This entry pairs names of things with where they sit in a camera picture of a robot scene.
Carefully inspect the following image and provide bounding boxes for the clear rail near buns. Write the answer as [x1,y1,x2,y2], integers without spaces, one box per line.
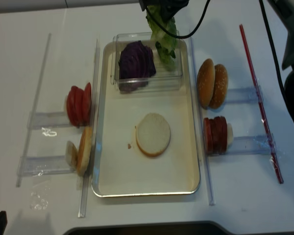
[224,86,263,104]

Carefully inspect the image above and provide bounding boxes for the tomato slice back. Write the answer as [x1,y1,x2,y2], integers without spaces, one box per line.
[82,82,92,124]

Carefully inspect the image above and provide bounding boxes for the tomato slice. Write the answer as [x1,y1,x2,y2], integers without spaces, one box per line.
[82,82,92,124]
[75,88,84,126]
[66,86,79,126]

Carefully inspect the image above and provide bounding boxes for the meat patty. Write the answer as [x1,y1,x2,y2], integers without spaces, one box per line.
[209,118,220,153]
[216,116,227,154]
[203,117,213,154]

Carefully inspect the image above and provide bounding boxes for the meat patty middle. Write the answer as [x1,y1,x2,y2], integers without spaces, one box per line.
[209,118,220,153]

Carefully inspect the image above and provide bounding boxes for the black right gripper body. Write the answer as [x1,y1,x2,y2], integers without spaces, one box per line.
[142,0,189,9]

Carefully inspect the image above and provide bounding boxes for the meat patty back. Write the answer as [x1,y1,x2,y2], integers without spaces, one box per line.
[216,116,227,154]

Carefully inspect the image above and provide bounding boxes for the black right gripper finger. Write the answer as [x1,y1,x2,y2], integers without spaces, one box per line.
[139,0,152,11]
[160,2,179,22]

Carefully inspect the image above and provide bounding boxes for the tomato slice front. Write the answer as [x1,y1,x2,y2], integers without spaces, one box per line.
[66,86,79,126]

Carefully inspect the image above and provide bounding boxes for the purple cabbage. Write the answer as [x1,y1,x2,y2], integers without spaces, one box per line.
[118,41,156,93]

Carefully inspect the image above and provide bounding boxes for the dark device bottom edge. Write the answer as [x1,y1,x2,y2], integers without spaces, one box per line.
[63,220,236,235]

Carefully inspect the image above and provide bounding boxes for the meat patty front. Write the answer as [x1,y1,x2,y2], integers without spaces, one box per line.
[203,117,213,154]

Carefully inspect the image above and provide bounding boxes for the sesame bun top outer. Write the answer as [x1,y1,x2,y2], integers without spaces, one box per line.
[197,58,215,109]

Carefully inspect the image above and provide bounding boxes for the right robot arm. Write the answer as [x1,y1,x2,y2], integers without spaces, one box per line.
[139,0,294,123]

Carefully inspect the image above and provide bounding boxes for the tomato slice middle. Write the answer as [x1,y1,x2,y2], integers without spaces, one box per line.
[75,88,84,126]

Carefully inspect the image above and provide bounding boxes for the clear rail near patties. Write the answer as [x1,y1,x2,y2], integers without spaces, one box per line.
[207,133,276,157]

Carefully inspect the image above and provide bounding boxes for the bottom bun on tray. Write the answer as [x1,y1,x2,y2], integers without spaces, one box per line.
[135,113,171,157]

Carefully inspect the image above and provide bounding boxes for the sesame bun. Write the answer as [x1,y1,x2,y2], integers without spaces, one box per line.
[197,58,215,109]
[209,64,228,109]

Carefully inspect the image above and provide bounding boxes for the white pusher block patties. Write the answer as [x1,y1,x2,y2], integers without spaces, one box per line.
[227,123,234,148]

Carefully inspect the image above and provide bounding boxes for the red plastic strip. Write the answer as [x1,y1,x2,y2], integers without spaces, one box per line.
[239,24,284,184]

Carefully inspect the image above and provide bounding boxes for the clear rail near bun slice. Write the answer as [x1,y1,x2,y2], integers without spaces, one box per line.
[17,156,75,177]

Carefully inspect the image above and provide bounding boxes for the sesame bun top inner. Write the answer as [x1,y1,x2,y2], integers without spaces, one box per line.
[209,64,228,109]

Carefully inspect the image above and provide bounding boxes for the clear rail near tomatoes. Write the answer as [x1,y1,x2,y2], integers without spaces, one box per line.
[27,112,71,130]

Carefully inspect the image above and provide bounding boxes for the silver metal tray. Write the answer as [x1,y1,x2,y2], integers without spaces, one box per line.
[91,42,201,198]

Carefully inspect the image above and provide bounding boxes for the clear far left rail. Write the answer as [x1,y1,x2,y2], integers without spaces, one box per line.
[16,33,52,188]

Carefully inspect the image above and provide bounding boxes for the clear long left rail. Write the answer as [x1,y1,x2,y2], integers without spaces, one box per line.
[77,38,101,218]

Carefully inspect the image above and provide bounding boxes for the clear plastic container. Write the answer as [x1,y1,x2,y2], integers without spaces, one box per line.
[110,32,183,94]

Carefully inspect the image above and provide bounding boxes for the black cable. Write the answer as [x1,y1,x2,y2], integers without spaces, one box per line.
[159,0,289,94]

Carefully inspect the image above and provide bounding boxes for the green lettuce leaf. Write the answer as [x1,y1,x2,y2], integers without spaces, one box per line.
[146,5,177,71]

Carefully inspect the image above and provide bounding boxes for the bun slice left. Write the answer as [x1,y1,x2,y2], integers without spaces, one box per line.
[76,126,93,176]

